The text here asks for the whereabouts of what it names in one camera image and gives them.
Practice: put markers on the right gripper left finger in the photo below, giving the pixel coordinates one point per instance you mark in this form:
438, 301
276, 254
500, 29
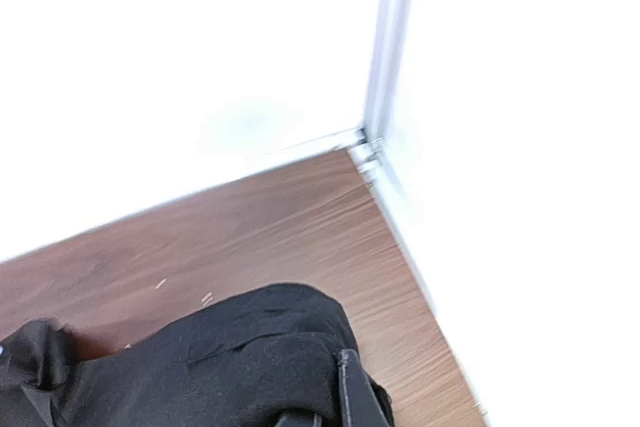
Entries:
299, 419

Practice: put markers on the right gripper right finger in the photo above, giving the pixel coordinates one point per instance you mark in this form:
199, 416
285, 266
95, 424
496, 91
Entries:
363, 402

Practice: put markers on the black long sleeve shirt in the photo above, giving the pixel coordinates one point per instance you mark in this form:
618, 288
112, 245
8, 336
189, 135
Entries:
239, 362

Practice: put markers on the right aluminium corner post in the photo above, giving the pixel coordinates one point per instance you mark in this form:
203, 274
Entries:
389, 39

